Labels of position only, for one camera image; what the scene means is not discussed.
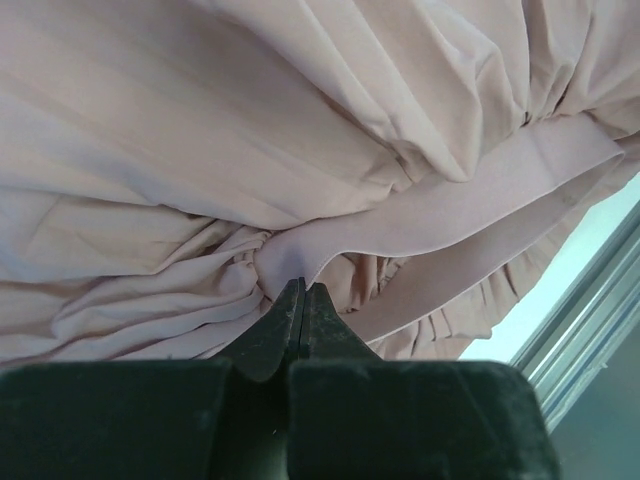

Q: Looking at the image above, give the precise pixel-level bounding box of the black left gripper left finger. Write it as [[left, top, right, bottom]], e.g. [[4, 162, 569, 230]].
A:
[[1, 281, 305, 479]]

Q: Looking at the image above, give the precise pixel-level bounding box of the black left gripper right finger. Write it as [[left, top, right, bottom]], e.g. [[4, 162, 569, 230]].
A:
[[288, 284, 560, 479]]

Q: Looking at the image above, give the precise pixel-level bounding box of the pink pleated skirt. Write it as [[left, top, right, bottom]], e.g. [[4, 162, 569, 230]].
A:
[[1, 1, 639, 365]]

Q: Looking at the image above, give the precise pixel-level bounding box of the aluminium table frame rail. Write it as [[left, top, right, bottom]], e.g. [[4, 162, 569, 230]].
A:
[[512, 205, 639, 431]]

